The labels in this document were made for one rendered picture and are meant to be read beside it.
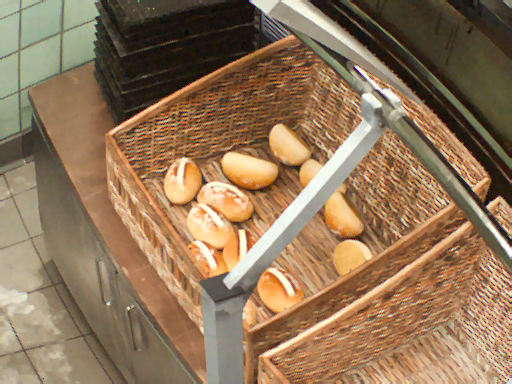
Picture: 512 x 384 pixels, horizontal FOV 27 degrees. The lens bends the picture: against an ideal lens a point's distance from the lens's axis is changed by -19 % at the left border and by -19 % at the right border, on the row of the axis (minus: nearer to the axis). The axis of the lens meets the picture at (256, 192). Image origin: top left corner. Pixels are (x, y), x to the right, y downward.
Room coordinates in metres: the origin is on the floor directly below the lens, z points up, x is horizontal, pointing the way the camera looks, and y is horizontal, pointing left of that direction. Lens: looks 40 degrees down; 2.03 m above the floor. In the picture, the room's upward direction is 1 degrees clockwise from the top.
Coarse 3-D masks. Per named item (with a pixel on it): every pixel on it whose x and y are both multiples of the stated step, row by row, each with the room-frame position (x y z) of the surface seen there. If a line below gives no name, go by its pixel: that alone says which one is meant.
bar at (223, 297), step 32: (352, 64) 1.29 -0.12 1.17; (384, 96) 1.22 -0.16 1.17; (384, 128) 1.21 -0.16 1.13; (416, 128) 1.16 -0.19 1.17; (352, 160) 1.19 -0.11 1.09; (320, 192) 1.17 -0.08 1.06; (448, 192) 1.06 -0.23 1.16; (288, 224) 1.15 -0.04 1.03; (480, 224) 0.99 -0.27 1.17; (256, 256) 1.13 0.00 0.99; (224, 288) 1.11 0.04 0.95; (224, 320) 1.10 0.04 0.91; (224, 352) 1.10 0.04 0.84
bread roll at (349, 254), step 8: (352, 240) 1.54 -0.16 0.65; (336, 248) 1.54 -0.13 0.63; (344, 248) 1.53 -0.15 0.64; (352, 248) 1.52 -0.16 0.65; (360, 248) 1.52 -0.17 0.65; (336, 256) 1.53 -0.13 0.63; (344, 256) 1.52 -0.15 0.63; (352, 256) 1.51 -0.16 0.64; (360, 256) 1.50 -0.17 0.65; (368, 256) 1.50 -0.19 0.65; (336, 264) 1.52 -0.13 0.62; (344, 264) 1.51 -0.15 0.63; (352, 264) 1.50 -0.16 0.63; (360, 264) 1.49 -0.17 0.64; (344, 272) 1.50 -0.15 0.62
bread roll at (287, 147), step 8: (280, 128) 1.84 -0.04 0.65; (288, 128) 1.85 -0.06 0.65; (272, 136) 1.83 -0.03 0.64; (280, 136) 1.82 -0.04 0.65; (288, 136) 1.81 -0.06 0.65; (296, 136) 1.83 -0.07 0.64; (272, 144) 1.82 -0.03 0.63; (280, 144) 1.81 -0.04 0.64; (288, 144) 1.80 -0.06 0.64; (296, 144) 1.80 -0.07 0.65; (304, 144) 1.81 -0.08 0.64; (272, 152) 1.82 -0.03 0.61; (280, 152) 1.80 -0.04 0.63; (288, 152) 1.79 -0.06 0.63; (296, 152) 1.79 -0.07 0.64; (304, 152) 1.79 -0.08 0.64; (280, 160) 1.80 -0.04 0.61; (288, 160) 1.79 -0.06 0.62; (296, 160) 1.78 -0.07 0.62; (304, 160) 1.79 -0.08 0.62
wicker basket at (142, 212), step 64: (256, 64) 1.86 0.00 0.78; (320, 64) 1.92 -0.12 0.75; (384, 64) 1.79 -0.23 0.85; (128, 128) 1.73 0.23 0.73; (192, 128) 1.80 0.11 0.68; (256, 128) 1.86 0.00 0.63; (320, 128) 1.86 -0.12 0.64; (128, 192) 1.62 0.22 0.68; (256, 192) 1.73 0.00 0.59; (384, 192) 1.67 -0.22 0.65; (192, 256) 1.41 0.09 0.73; (320, 256) 1.57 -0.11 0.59; (384, 256) 1.35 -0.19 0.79; (192, 320) 1.41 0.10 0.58; (256, 320) 1.41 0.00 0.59; (320, 320) 1.31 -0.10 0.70
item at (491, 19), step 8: (464, 0) 1.60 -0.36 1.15; (472, 0) 1.57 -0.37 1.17; (480, 0) 1.56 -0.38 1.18; (488, 0) 1.56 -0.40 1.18; (496, 0) 1.57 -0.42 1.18; (472, 8) 1.58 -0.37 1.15; (480, 8) 1.55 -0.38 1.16; (488, 8) 1.53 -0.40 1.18; (496, 8) 1.54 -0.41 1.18; (504, 8) 1.55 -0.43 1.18; (480, 16) 1.55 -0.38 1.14; (488, 16) 1.53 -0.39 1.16; (496, 16) 1.51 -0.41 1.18; (504, 16) 1.51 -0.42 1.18; (488, 24) 1.53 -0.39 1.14; (496, 24) 1.51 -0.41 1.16; (504, 24) 1.49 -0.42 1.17; (504, 32) 1.49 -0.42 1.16
